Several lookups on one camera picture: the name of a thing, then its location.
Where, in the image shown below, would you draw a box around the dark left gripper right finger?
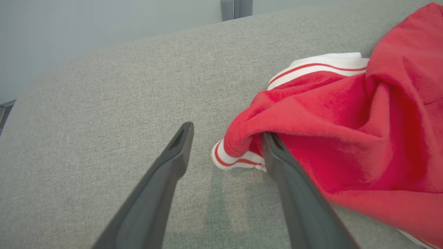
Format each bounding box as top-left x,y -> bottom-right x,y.
261,132 -> 360,249

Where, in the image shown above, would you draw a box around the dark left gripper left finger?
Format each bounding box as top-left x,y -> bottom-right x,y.
92,122 -> 194,249

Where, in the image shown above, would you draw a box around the red t-shirt white sleeves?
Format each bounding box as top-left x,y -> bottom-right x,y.
211,2 -> 443,249

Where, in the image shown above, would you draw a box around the grey partition base rail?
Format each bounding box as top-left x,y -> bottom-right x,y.
0,100 -> 17,136

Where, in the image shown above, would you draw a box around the grey partition post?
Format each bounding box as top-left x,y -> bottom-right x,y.
238,0 -> 253,18
221,0 -> 236,21

